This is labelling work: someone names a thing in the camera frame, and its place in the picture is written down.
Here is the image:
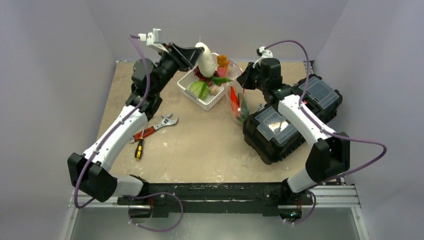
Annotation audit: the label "adjustable wrench red handle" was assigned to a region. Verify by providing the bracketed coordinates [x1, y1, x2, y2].
[128, 113, 179, 144]

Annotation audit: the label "white plastic basket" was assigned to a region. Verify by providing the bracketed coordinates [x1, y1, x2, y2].
[177, 52, 242, 111]

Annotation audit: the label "black plastic toolbox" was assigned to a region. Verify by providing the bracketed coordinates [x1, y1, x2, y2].
[243, 74, 343, 165]

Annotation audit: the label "white radish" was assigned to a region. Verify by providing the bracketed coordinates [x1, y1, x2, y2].
[195, 41, 231, 86]

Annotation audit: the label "pink peach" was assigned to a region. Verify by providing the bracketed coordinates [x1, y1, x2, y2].
[216, 67, 227, 78]

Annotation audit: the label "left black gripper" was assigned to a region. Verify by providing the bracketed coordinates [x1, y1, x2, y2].
[153, 43, 203, 95]

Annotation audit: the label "yellow black screwdriver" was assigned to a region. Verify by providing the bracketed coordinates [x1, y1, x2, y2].
[133, 123, 148, 161]

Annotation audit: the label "dark red grapes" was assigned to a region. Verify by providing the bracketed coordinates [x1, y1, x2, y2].
[193, 66, 219, 86]

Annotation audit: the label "green cucumber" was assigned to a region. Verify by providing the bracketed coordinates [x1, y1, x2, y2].
[236, 93, 250, 123]

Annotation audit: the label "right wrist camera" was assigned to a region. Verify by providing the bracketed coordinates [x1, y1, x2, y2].
[253, 46, 274, 68]

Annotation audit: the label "clear orange zip bag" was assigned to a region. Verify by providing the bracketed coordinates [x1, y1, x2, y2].
[223, 59, 247, 124]

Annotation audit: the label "green cabbage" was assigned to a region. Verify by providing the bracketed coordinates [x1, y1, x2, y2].
[188, 80, 209, 100]

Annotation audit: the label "orange carrot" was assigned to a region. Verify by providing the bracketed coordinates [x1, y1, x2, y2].
[229, 86, 240, 117]

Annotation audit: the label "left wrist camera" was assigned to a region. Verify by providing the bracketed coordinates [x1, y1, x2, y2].
[137, 28, 169, 53]

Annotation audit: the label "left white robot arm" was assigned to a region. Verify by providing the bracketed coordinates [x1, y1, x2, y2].
[67, 43, 206, 205]

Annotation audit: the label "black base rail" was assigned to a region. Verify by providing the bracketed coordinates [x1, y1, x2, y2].
[68, 182, 361, 220]

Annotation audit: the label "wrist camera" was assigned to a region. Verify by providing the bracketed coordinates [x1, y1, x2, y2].
[137, 28, 169, 53]
[253, 46, 274, 68]

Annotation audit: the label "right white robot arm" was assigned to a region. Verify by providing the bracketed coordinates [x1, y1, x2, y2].
[237, 58, 350, 204]

